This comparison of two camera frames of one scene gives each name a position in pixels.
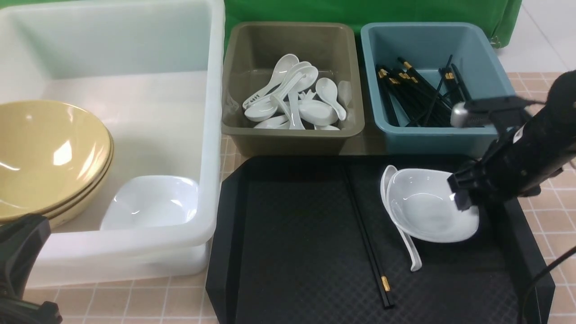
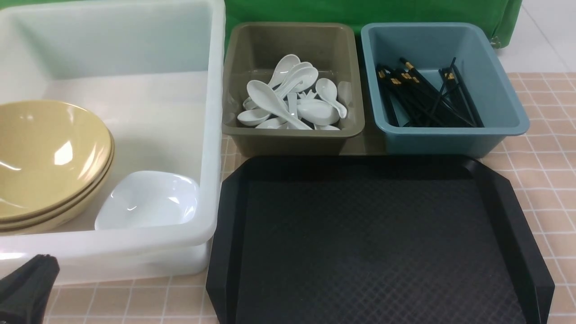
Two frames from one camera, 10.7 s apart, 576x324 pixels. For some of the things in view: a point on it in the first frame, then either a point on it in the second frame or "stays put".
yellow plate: x=51 y=155 stays put
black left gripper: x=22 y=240 -> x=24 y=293
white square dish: x=419 y=203 -> x=147 y=199
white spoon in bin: x=317 y=112 stays put
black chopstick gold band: x=382 y=281 -> x=451 y=77
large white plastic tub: x=153 y=71 stays put
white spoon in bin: x=285 y=62 stays put
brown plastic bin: x=291 y=88 stays put
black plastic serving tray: x=308 y=240 stays put
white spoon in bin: x=326 y=88 stays put
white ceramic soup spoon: x=416 y=263 -> x=266 y=97
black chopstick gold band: x=379 y=287 -> x=450 y=73
